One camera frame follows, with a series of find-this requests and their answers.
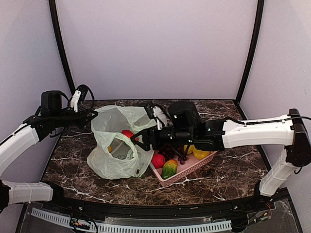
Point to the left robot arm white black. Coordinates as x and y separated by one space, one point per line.
11 148

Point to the yellow corn cob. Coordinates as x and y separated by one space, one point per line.
189 149

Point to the black frame post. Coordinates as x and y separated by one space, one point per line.
60 45
251 52

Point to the green orange mango fruit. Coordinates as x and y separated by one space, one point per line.
169 169

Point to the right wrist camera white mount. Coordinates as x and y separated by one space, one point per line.
157 113

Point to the white slotted cable duct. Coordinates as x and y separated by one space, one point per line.
132 225

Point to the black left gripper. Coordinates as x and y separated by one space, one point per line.
83 120

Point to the black rear right frame post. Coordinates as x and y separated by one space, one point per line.
251 52

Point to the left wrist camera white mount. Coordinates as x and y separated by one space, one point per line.
78 96

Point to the clear acrylic front panel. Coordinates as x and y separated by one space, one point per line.
278 216

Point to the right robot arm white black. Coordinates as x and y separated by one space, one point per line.
287 130

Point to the red tomato fruit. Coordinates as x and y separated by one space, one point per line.
130 135

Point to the black front curved rail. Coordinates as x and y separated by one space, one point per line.
95 210

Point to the pink perforated plastic basket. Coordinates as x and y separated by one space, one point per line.
191 165

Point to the light green plastic bag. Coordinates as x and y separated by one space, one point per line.
126 159

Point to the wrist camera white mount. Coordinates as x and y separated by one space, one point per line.
157 113
78 96

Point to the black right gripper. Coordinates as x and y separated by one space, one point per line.
147 135

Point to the red apple fruit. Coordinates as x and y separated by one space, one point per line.
158 161

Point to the dark purple grape bunch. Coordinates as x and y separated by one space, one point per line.
171 152

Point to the black rear left frame post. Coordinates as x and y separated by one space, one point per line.
60 45

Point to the yellow pear fruit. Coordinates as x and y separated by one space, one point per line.
200 154

